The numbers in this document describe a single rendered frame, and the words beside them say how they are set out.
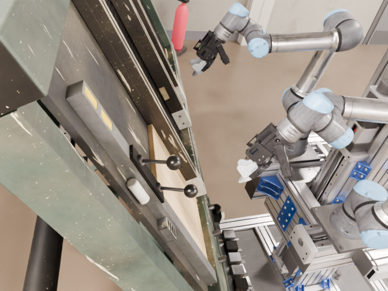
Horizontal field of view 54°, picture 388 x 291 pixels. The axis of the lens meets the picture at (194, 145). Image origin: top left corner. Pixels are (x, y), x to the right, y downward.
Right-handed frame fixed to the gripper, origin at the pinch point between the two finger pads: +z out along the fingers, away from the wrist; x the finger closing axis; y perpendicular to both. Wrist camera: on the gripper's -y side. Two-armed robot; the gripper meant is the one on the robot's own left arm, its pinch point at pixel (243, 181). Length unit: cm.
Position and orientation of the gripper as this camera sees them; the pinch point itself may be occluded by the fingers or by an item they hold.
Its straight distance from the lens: 123.0
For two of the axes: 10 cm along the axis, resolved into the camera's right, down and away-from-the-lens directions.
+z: -6.3, 6.5, 4.2
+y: -7.6, -6.4, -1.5
